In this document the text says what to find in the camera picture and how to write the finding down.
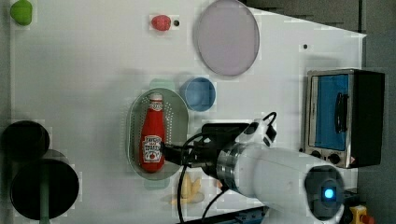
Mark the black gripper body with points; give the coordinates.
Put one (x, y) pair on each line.
(204, 153)

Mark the red felt ketchup bottle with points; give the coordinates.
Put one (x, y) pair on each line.
(151, 158)

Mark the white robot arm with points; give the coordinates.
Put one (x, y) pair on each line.
(298, 188)

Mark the pale green oval strainer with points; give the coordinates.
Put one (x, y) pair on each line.
(175, 119)

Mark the yellow toy banana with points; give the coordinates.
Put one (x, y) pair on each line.
(190, 191)

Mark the blue bowl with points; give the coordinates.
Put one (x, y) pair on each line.
(199, 94)

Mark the lilac round plate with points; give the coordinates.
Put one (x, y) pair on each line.
(228, 37)

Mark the red toy strawberry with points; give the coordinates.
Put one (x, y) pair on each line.
(161, 23)

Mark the silver toaster oven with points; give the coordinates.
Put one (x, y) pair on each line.
(344, 112)

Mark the yellow red emergency button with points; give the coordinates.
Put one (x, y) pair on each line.
(360, 216)

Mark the black cylinder container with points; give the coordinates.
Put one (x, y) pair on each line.
(25, 140)

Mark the green toy pear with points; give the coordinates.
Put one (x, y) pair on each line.
(22, 12)

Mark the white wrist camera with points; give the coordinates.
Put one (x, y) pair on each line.
(258, 131)

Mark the black pot with green handle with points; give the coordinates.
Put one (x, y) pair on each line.
(45, 188)

